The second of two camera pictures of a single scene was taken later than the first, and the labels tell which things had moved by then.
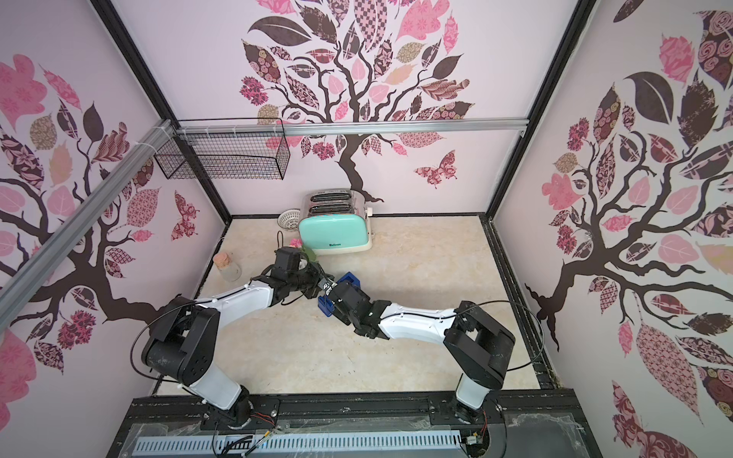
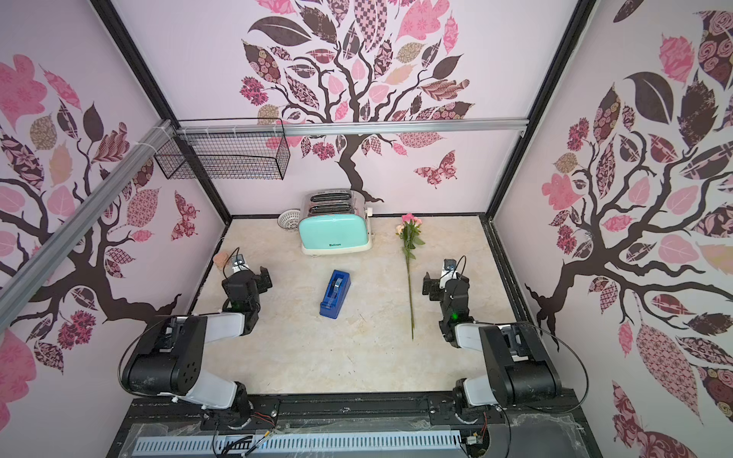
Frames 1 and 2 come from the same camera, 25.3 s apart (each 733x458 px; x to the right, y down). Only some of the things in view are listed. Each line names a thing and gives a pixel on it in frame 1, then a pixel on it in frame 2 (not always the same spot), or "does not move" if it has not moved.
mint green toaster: (335, 221) does not move
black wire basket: (225, 155) does not move
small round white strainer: (289, 218) does not move
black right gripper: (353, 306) → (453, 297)
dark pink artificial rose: (298, 243) → (408, 228)
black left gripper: (319, 278) → (263, 280)
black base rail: (525, 423) does not move
